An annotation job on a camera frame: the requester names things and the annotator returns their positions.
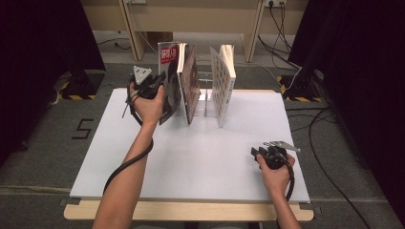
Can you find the white book with picture grid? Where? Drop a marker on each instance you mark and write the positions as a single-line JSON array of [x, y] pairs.
[[221, 86]]

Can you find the black curtain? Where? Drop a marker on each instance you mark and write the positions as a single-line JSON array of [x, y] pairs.
[[38, 63], [366, 79]]

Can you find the black stand base striped tape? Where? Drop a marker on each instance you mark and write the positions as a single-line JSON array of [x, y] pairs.
[[82, 86], [301, 89]]

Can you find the light wooden table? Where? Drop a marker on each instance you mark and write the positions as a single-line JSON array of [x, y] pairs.
[[191, 211]]

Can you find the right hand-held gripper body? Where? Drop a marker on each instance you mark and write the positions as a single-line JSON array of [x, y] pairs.
[[275, 159]]

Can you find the dark magazine with red label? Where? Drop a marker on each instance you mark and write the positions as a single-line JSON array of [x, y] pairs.
[[172, 79]]

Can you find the clear acrylic book rack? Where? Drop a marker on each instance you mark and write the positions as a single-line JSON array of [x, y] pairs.
[[206, 105]]

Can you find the white power strip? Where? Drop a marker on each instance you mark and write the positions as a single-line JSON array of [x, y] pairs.
[[136, 1]]

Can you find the brown cardboard box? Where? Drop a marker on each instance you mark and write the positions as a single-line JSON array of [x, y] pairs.
[[153, 37]]

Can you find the grey table corner bracket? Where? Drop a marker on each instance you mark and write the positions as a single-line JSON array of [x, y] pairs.
[[68, 201], [315, 210]]

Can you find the person's right hand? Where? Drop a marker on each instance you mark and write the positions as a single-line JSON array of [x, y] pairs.
[[278, 181]]

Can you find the person's left hand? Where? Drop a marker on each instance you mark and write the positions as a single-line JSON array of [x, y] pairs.
[[149, 109]]

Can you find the thick purple and blue magazine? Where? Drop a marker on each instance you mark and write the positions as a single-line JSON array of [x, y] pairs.
[[182, 57]]

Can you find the thin purple magazine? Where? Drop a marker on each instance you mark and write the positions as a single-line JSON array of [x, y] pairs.
[[192, 89]]

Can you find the white table cover sheet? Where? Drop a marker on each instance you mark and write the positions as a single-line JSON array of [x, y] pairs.
[[207, 159]]

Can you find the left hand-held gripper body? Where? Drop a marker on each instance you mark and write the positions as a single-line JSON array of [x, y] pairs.
[[146, 87]]

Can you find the white wall socket with plugs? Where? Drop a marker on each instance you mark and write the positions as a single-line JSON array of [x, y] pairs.
[[275, 3]]

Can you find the beige wooden desk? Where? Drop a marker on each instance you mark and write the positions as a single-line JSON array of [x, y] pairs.
[[223, 16]]

